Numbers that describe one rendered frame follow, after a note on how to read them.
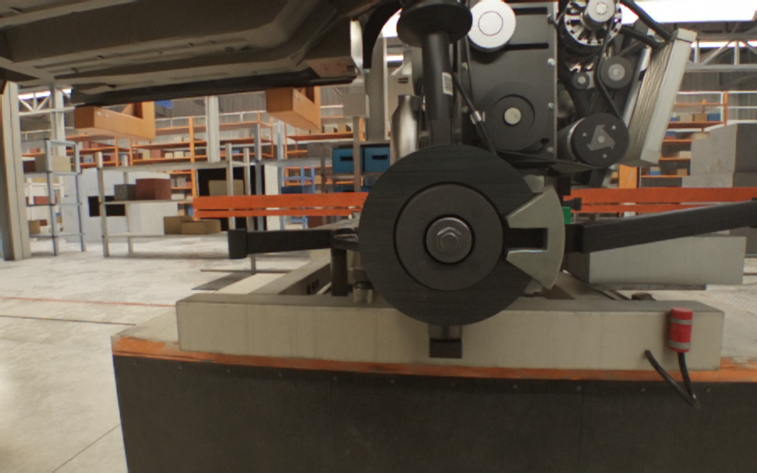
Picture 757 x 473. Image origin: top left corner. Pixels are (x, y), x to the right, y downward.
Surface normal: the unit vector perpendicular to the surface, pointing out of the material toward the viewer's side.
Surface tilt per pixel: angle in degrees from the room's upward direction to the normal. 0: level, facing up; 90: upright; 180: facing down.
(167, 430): 90
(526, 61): 90
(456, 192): 90
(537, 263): 90
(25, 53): 114
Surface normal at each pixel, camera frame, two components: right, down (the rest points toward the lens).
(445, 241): -0.15, 0.10
